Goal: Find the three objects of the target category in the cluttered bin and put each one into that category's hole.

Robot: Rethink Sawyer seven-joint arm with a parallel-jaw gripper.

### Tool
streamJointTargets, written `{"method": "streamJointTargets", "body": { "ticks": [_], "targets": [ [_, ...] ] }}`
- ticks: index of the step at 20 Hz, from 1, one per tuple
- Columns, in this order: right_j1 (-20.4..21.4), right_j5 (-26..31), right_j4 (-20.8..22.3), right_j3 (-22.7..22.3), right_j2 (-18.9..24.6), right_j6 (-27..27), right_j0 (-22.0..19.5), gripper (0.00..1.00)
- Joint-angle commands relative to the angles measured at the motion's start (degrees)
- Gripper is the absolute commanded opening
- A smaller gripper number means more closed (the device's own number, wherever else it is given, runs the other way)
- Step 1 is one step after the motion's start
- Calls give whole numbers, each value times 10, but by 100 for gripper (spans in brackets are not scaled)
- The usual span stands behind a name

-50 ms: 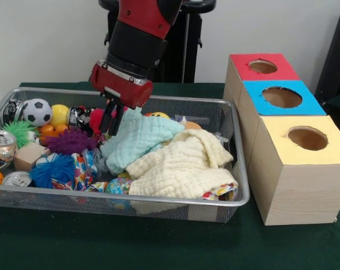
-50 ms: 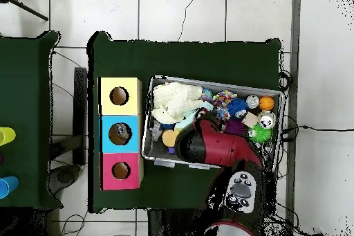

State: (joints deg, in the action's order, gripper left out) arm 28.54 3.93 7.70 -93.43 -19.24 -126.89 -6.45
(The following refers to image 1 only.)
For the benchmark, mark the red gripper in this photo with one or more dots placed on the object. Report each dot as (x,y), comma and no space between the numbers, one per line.
(122,85)

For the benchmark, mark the mint green waffle cloth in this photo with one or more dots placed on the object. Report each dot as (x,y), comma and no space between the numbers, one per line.
(136,135)

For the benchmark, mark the crushed clear plastic bottle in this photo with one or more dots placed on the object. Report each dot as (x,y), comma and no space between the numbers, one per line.
(95,163)

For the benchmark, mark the green spiky toy with eyes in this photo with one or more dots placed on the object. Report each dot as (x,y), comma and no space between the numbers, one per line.
(18,132)

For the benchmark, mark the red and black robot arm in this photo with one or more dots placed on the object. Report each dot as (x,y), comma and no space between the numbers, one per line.
(139,36)

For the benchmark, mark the wooden box with three holes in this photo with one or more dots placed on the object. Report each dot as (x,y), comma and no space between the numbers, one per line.
(299,191)

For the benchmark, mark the purple spiky ball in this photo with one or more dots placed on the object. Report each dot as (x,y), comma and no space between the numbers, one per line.
(70,140)

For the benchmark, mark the colourful globe ball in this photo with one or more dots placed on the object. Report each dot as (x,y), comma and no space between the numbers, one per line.
(119,185)

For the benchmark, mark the white and black soccer ball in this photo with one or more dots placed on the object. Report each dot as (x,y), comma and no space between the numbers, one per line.
(37,111)

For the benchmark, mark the blue spiky toy with eyes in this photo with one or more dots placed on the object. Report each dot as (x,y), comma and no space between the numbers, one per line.
(53,171)

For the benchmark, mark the cream yellow waffle cloth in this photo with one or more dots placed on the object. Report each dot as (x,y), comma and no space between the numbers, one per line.
(181,168)

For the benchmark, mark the small wooden cube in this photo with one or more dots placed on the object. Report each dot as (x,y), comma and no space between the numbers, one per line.
(27,157)

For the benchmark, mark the crushed silver can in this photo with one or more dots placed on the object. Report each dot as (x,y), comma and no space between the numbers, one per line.
(2,150)

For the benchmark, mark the dark green table cloth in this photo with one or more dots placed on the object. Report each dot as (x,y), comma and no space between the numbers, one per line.
(158,242)

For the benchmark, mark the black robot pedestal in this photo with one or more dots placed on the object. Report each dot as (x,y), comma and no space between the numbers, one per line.
(192,42)

